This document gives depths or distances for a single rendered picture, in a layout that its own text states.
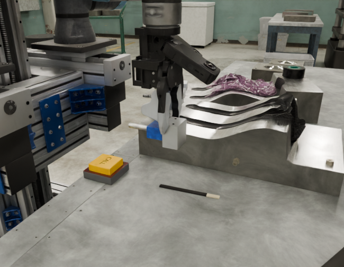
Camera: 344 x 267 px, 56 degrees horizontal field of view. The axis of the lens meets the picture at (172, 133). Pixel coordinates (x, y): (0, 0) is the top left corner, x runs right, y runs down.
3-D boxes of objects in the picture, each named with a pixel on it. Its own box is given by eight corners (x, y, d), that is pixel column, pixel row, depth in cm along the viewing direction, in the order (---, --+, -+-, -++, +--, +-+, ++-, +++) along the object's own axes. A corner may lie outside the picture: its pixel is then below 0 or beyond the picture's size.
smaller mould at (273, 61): (266, 74, 173) (268, 63, 170) (270, 69, 184) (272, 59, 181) (301, 78, 166) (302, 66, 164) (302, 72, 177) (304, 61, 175)
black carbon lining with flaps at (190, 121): (168, 126, 90) (168, 93, 86) (189, 108, 103) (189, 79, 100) (301, 149, 77) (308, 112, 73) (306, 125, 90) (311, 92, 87)
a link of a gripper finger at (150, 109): (143, 130, 70) (146, 87, 68) (168, 135, 68) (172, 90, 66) (136, 132, 68) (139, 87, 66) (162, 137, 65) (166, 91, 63)
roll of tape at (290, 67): (306, 76, 125) (308, 67, 124) (300, 80, 120) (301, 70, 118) (286, 72, 130) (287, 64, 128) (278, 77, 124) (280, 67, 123)
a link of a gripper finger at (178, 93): (161, 114, 77) (156, 79, 72) (183, 117, 75) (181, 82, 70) (155, 121, 75) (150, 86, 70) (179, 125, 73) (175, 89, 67)
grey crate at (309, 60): (261, 74, 417) (263, 57, 408) (262, 68, 452) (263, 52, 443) (311, 77, 402) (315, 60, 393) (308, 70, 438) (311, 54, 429)
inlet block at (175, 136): (124, 140, 74) (123, 117, 72) (135, 131, 78) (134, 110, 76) (177, 150, 69) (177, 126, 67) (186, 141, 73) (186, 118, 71)
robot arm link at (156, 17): (188, 2, 63) (170, 3, 56) (187, 26, 65) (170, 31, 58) (153, 1, 66) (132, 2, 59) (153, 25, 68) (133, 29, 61)
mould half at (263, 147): (138, 153, 90) (136, 107, 85) (176, 122, 112) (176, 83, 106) (338, 196, 71) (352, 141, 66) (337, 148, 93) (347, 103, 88)
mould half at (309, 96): (170, 117, 116) (170, 87, 111) (178, 95, 139) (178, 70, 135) (317, 123, 110) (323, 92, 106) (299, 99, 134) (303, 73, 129)
